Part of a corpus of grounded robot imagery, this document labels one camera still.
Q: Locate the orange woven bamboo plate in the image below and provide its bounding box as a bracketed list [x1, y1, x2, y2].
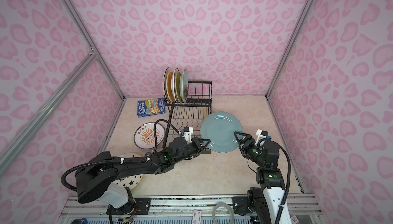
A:
[166, 71, 175, 103]

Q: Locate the star pattern cartoon plate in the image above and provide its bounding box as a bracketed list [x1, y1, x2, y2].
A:
[113, 152, 144, 190]

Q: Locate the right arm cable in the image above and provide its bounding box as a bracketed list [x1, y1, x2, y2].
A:
[257, 137, 292, 224]

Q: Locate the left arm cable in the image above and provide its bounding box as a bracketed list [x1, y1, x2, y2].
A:
[60, 119, 182, 192]

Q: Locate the mint green flower plate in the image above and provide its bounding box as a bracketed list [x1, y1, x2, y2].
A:
[180, 68, 188, 103]

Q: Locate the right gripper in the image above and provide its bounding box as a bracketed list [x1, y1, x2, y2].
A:
[233, 132, 267, 168]

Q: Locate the yellow green woven plate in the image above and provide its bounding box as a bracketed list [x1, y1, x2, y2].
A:
[175, 69, 182, 103]

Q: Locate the white plate orange sunburst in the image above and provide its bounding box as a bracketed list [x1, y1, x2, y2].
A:
[134, 122, 165, 149]

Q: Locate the cream floral plate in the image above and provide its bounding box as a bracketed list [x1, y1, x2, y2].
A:
[163, 67, 170, 103]

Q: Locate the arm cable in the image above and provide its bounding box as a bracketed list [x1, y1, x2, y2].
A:
[257, 137, 292, 224]
[60, 119, 182, 192]

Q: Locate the white plate green rim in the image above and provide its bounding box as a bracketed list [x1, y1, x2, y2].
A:
[171, 68, 179, 103]

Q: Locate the black wire dish rack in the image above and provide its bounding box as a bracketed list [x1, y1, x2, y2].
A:
[165, 80, 212, 137]

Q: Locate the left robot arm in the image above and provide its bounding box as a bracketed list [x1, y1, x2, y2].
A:
[75, 137, 210, 204]

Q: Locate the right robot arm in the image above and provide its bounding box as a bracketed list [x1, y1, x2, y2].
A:
[234, 131, 292, 224]

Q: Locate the grey blue plate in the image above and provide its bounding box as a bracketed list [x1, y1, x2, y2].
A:
[201, 111, 243, 153]

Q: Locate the white cable coil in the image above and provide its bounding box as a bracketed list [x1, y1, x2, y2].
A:
[212, 202, 235, 224]

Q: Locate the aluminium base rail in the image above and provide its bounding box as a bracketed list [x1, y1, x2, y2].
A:
[56, 194, 326, 224]

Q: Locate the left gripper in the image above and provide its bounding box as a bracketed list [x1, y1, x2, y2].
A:
[174, 137, 212, 165]

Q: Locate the blue treehouse book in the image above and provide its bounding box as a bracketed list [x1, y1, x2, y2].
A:
[137, 98, 165, 118]

